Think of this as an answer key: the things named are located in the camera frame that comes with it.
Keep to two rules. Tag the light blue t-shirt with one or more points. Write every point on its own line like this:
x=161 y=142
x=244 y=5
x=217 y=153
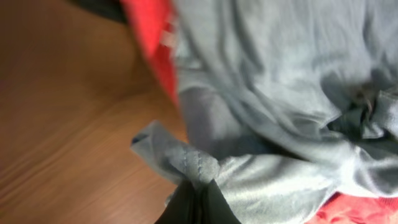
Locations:
x=280 y=77

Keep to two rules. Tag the dark navy garment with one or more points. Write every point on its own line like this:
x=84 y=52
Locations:
x=110 y=9

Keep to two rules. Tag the red printed t-shirt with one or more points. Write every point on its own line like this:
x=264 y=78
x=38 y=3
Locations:
x=155 y=31

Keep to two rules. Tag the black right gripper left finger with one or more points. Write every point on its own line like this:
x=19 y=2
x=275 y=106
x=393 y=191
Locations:
x=181 y=208

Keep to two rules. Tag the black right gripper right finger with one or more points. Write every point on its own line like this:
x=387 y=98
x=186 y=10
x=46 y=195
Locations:
x=214 y=208

